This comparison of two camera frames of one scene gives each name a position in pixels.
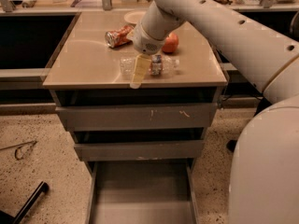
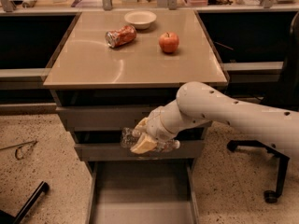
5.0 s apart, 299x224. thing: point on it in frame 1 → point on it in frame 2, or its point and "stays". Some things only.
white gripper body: (146, 41) → (154, 124)
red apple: (171, 43) stays
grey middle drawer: (139, 150) stays
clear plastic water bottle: (160, 64) → (127, 137)
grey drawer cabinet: (163, 119) stays
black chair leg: (7, 217) stays
